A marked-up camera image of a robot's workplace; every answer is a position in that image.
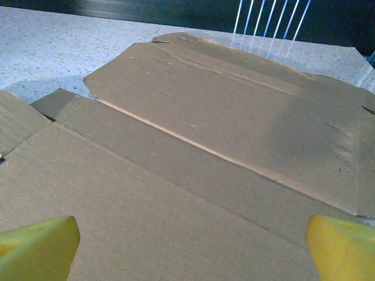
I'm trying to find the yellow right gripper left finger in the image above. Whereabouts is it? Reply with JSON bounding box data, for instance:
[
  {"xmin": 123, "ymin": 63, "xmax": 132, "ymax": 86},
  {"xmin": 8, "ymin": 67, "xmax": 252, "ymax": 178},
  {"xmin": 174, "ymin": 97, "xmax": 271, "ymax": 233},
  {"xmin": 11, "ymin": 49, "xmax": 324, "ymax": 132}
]
[{"xmin": 0, "ymin": 215, "xmax": 81, "ymax": 281}]

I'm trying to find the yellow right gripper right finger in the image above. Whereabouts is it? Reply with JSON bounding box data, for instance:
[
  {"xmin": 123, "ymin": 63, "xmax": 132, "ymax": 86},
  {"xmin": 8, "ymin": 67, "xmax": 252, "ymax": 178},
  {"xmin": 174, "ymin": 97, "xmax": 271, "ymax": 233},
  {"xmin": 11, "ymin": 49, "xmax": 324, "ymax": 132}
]
[{"xmin": 305, "ymin": 214, "xmax": 375, "ymax": 281}]

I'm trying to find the brown cardboard box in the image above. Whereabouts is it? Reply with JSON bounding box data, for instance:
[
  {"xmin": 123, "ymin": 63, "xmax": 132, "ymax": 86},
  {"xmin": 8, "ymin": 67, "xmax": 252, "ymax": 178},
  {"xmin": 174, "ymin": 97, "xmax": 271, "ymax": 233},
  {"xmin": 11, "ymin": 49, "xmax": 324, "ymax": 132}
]
[{"xmin": 0, "ymin": 32, "xmax": 375, "ymax": 281}]

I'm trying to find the blue printed backdrop banner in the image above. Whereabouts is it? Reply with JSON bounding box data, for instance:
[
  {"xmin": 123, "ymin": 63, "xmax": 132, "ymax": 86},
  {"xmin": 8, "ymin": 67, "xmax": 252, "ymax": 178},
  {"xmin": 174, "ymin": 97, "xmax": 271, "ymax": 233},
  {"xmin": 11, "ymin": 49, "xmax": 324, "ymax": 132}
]
[{"xmin": 0, "ymin": 0, "xmax": 375, "ymax": 56}]

